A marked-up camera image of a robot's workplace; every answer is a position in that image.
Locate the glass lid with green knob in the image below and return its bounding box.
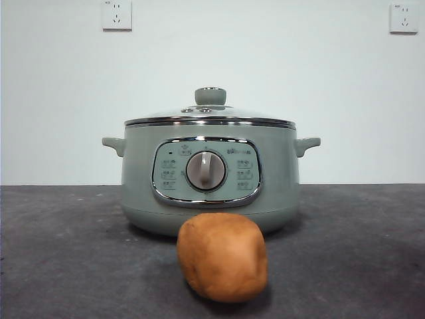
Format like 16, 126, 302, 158
124, 86, 297, 129

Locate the brown potato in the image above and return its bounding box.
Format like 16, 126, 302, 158
175, 211, 269, 294

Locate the pale green electric pot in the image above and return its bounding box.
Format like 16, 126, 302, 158
101, 123, 322, 238

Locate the white wall socket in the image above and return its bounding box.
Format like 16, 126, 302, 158
388, 2, 419, 35
102, 0, 133, 33

